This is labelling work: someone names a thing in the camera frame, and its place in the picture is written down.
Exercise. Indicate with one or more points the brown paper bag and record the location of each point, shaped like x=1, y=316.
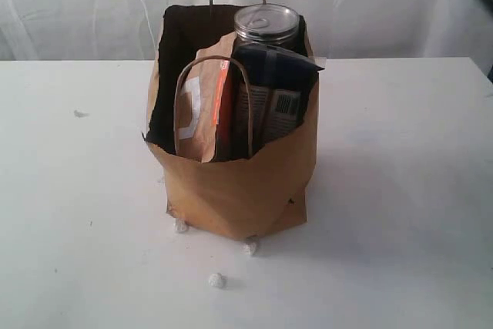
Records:
x=256, y=191

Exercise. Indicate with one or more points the black rice vacuum pack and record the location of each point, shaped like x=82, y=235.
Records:
x=280, y=84

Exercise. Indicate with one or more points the dark grain can silver lid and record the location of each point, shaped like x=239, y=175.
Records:
x=269, y=24

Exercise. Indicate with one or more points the brown kraft stand-up pouch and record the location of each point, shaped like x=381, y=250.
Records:
x=203, y=104

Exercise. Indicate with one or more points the white backdrop curtain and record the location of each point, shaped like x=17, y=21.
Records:
x=129, y=29

